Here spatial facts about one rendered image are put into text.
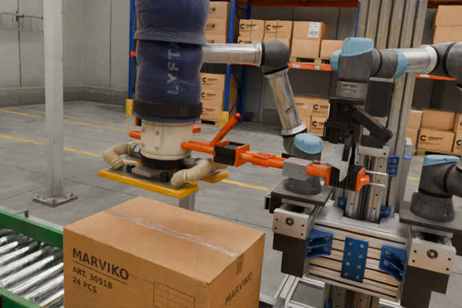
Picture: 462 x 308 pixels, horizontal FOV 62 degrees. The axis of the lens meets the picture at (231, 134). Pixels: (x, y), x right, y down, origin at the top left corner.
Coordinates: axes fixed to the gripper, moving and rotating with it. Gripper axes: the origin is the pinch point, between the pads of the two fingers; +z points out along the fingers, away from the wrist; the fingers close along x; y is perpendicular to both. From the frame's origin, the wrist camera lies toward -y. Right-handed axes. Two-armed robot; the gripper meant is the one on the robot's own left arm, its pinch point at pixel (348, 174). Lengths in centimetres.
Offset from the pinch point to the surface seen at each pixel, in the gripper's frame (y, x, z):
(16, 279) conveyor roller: 134, 10, 75
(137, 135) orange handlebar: 71, 5, 0
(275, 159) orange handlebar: 21.2, -0.2, 0.1
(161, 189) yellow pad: 50, 16, 12
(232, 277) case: 29.7, 4.1, 39.1
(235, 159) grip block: 31.7, 5.0, 1.0
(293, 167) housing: 14.1, 3.7, 0.2
